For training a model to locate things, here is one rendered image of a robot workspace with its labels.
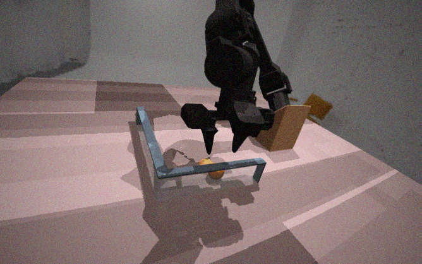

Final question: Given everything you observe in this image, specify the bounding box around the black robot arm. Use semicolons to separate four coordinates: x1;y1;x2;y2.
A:
204;0;292;138

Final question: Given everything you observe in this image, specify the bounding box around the yellow ball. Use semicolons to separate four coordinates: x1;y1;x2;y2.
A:
198;159;213;165

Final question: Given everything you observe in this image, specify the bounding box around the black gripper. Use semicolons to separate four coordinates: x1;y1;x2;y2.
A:
180;83;256;155

